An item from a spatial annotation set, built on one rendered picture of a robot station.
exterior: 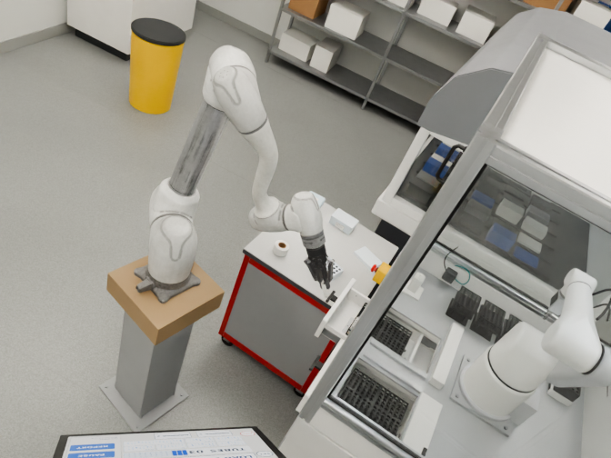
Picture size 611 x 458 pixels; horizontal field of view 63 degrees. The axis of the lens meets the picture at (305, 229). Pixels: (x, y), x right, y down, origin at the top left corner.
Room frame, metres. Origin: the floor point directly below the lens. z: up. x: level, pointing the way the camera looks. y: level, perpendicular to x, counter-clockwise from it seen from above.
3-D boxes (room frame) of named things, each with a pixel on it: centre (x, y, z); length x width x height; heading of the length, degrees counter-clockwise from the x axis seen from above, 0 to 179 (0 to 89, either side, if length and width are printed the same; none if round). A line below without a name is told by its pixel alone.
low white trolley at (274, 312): (1.85, -0.13, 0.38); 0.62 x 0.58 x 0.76; 166
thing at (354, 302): (1.35, -0.44, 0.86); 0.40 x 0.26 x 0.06; 76
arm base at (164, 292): (1.19, 0.41, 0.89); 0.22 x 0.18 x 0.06; 153
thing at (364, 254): (1.89, -0.34, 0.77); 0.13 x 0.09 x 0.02; 58
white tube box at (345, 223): (2.06, -0.17, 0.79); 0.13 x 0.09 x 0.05; 75
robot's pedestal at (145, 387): (1.20, 0.40, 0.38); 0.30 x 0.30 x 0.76; 63
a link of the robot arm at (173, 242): (1.21, 0.41, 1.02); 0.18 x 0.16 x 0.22; 28
